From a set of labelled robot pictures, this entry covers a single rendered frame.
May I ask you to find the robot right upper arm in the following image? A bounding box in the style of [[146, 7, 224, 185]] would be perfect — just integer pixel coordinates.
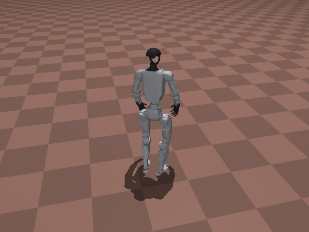
[[162, 71, 178, 97]]

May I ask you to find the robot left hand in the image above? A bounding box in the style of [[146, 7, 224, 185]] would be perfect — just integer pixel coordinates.
[[136, 102, 147, 111]]

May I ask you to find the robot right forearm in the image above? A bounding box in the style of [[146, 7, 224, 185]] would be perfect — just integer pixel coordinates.
[[173, 90, 181, 106]]

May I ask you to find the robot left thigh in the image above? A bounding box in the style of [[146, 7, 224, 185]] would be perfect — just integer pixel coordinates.
[[138, 109, 151, 145]]

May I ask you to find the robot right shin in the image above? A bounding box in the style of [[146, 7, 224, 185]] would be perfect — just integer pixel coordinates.
[[158, 143, 169, 174]]

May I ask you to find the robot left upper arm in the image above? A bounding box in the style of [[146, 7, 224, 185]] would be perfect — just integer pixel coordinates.
[[132, 70, 142, 94]]

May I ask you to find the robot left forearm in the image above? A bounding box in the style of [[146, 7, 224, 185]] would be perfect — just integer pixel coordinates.
[[132, 92, 142, 105]]

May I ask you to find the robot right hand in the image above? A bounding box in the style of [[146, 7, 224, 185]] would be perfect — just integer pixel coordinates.
[[170, 104, 180, 116]]

